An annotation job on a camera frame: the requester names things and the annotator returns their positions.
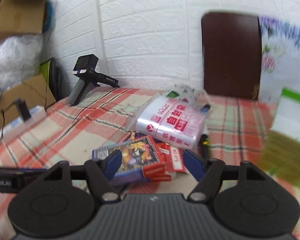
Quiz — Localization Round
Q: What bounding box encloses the blue playing card box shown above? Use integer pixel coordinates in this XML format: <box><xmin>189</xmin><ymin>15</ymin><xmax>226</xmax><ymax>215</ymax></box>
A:
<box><xmin>92</xmin><ymin>135</ymin><xmax>170</xmax><ymax>186</ymax></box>

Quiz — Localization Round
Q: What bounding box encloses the pack of plastic zip bags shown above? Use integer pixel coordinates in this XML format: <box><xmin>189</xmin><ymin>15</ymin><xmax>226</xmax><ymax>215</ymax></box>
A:
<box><xmin>126</xmin><ymin>84</ymin><xmax>213</xmax><ymax>150</ymax></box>

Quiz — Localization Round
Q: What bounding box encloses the red playing card box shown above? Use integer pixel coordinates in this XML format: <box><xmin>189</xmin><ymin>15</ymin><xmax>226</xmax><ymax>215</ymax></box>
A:
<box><xmin>150</xmin><ymin>142</ymin><xmax>188</xmax><ymax>182</ymax></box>

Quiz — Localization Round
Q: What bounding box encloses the black yellow marker pen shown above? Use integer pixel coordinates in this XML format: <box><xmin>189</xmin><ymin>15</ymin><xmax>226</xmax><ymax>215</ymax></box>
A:
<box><xmin>199</xmin><ymin>134</ymin><xmax>210</xmax><ymax>159</ymax></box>

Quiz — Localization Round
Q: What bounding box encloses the plaid bed sheet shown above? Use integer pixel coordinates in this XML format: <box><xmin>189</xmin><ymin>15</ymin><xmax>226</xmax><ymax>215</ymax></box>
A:
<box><xmin>0</xmin><ymin>87</ymin><xmax>300</xmax><ymax>239</ymax></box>

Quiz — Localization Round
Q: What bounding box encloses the small black device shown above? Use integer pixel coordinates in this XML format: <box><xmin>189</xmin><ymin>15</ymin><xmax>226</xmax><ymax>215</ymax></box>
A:
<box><xmin>14</xmin><ymin>99</ymin><xmax>31</xmax><ymax>122</ymax></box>

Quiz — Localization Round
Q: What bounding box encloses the green cardboard box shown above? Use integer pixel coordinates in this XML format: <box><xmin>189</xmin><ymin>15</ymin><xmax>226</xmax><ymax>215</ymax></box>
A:
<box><xmin>258</xmin><ymin>88</ymin><xmax>300</xmax><ymax>188</ymax></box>

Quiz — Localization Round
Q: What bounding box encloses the lower open cardboard box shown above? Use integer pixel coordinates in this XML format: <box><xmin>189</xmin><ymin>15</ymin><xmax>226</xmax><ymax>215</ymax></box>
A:
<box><xmin>0</xmin><ymin>74</ymin><xmax>56</xmax><ymax>130</ymax></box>

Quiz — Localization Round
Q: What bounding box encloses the clear bubble wrap bundle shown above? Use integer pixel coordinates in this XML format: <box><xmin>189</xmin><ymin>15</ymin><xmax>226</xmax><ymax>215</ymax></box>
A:
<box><xmin>0</xmin><ymin>34</ymin><xmax>43</xmax><ymax>92</ymax></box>

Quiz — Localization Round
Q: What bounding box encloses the floral plastic bedding bag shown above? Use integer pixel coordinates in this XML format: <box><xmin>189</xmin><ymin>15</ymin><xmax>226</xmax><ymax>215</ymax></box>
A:
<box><xmin>258</xmin><ymin>16</ymin><xmax>300</xmax><ymax>103</ymax></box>

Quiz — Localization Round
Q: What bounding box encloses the dark brown headboard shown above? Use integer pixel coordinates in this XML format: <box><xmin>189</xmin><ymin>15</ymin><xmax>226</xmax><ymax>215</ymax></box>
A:
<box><xmin>201</xmin><ymin>12</ymin><xmax>262</xmax><ymax>100</ymax></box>

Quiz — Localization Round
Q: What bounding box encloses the brown cardboard box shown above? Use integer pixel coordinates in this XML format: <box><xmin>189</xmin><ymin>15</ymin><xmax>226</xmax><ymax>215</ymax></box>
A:
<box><xmin>0</xmin><ymin>0</ymin><xmax>46</xmax><ymax>41</ymax></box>

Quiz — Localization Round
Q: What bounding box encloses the black handheld camera device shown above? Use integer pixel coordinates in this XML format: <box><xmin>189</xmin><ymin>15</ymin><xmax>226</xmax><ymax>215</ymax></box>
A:
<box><xmin>66</xmin><ymin>54</ymin><xmax>119</xmax><ymax>106</ymax></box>

